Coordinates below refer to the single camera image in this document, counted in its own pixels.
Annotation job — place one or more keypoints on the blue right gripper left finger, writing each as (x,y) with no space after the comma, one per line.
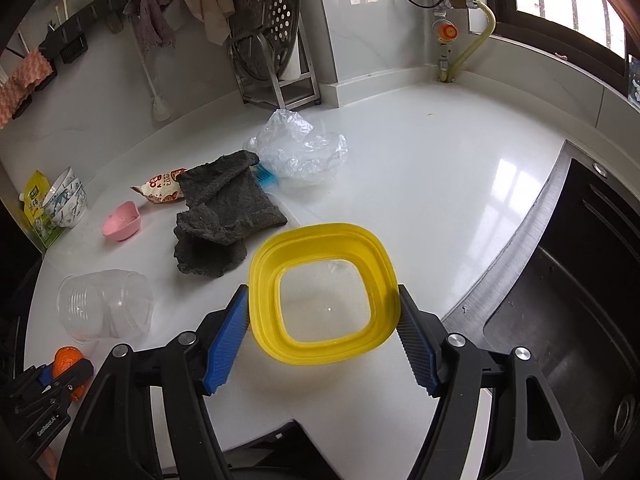
(226,330)

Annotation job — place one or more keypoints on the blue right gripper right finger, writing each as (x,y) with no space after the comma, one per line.
(419,333)

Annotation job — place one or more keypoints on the orange peel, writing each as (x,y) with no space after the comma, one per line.
(64,359)

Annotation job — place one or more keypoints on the yellow plastic lid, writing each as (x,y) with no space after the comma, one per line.
(322,294)

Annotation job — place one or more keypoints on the clear plastic jar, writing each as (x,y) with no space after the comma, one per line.
(110,304)

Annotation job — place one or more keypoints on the dark grey cloth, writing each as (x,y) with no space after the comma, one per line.
(225,205)

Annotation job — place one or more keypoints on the pink plastic dish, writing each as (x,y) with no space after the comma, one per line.
(123,223)

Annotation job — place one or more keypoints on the red patterned snack wrapper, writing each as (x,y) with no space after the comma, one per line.
(162,188)

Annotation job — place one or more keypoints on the blue silicone basting brush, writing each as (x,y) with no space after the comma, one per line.
(263,176)

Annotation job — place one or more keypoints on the clear plastic bag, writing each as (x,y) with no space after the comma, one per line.
(291,148)

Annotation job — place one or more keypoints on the black kitchen sink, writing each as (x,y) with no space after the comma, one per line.
(566,286)

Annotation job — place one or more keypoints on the stacked white patterned bowls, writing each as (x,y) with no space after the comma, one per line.
(66,201)

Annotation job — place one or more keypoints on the yellow green snack packet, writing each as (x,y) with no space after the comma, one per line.
(35,191)

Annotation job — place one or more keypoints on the white hanging brush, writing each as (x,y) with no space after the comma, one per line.
(161,111)

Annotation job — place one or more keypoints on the metal dish rack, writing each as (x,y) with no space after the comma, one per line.
(288,85)

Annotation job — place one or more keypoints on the gas valve with orange knob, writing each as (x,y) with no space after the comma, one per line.
(445,32)

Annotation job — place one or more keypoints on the purple hanging cloth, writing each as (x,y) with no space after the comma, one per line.
(150,25)

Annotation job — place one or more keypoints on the pink hanging cloth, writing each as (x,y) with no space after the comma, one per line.
(33,70)

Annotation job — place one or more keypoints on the black wall hook rail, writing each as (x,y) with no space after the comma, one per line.
(90,15)

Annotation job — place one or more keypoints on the window frame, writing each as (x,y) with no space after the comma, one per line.
(590,34)

